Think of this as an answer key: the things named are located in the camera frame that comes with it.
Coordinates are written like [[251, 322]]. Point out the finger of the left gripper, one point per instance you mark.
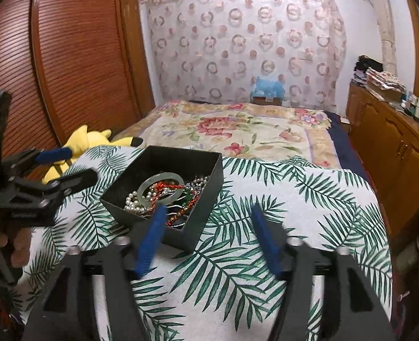
[[66, 185], [53, 155]]

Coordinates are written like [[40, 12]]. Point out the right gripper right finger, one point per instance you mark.
[[272, 239]]

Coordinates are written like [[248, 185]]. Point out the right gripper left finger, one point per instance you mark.
[[144, 250]]

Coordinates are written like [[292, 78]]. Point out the pile of mixed jewelry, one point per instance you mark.
[[181, 208]]

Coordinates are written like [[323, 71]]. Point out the left hand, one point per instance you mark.
[[22, 243]]

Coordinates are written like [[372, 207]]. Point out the yellow Pikachu plush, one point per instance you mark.
[[80, 141]]

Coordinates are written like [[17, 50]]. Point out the pale jade bangle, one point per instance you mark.
[[164, 188]]

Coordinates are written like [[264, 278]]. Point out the palm leaf print cloth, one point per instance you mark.
[[223, 290]]

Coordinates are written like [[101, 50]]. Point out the black square box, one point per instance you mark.
[[185, 181]]

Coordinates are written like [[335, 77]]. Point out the wooden louvered wardrobe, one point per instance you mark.
[[70, 63]]

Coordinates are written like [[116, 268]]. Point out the floral bed cover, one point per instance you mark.
[[242, 130]]

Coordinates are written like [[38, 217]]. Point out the wooden sideboard cabinet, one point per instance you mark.
[[387, 142]]

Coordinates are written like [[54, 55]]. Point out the blue plush toy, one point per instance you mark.
[[266, 92]]

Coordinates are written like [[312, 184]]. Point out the stack of folded clothes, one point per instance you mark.
[[371, 75]]

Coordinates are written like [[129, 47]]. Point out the circle pattern sheer curtain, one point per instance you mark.
[[213, 50]]

